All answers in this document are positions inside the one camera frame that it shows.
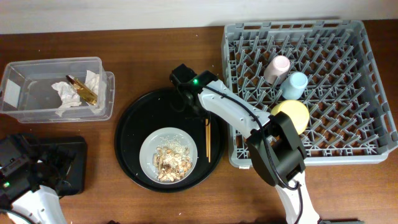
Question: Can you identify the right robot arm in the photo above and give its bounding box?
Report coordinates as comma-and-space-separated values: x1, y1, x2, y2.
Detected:
170, 65, 321, 223

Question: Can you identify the grey dishwasher rack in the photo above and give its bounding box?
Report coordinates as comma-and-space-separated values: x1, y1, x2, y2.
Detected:
221, 20, 397, 166

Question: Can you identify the grey plate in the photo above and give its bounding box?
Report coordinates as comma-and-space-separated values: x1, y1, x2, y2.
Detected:
139, 128, 198, 185

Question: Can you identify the peanut shells and rice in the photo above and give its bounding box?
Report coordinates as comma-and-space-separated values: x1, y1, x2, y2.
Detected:
153, 138, 193, 183

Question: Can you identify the clear plastic bin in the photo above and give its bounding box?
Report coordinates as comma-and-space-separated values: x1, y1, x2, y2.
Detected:
1, 57, 115, 123

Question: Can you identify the wooden chopstick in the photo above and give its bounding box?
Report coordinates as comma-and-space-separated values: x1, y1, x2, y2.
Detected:
208, 120, 211, 163
205, 119, 208, 158

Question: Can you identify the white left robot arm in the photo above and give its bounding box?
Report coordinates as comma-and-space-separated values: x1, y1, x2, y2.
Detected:
1, 142, 76, 223

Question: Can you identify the yellow bowl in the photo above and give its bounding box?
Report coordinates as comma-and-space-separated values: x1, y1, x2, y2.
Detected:
271, 100, 310, 134

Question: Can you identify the pink cup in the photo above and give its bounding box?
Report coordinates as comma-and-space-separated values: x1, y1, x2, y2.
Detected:
264, 55, 290, 85

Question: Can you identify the black rectangular tray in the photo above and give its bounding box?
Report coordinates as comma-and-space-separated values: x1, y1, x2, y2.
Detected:
28, 136, 88, 198

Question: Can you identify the blue cup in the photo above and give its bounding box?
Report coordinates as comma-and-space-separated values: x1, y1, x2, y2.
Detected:
280, 72, 308, 100

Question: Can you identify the white tissue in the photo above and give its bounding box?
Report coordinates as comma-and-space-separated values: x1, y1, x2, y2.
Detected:
52, 70, 100, 117

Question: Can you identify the round black tray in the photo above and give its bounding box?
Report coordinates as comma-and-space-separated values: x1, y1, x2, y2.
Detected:
114, 88, 227, 193

